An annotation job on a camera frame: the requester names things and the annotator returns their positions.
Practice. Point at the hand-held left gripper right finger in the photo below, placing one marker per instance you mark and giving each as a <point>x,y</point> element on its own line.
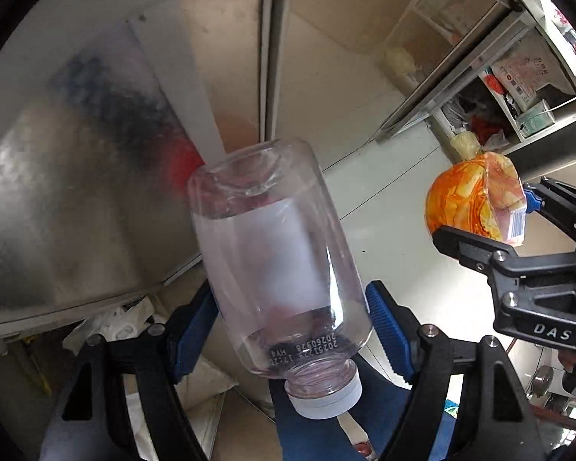
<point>389,326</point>

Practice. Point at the clear plastic bottle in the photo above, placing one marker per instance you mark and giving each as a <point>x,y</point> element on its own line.
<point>269,249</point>

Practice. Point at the crumpled white plastic bags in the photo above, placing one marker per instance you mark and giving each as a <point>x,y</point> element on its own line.
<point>120,321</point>

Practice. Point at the white shelf unit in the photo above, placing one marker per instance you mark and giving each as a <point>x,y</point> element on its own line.
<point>461,91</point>

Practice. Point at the white printed bag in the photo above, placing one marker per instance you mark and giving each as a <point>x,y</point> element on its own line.
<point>523,72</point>

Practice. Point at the pale yellow bag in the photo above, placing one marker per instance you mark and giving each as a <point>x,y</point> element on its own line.
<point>465,144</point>

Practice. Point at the teal box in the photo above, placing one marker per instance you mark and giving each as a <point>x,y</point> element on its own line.
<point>533,120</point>

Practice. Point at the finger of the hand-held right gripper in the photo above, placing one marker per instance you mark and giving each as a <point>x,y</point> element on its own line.
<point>465,245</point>
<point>564,206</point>

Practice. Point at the orange plastic bag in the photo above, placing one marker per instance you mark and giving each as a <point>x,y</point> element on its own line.
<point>465,201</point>

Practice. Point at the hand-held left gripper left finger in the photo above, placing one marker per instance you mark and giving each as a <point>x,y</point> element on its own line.
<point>192,326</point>

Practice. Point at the embossed metal door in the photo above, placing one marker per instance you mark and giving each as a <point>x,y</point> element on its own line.
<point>53,201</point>

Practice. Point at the white woven sack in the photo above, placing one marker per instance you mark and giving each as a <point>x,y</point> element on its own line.
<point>206,384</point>

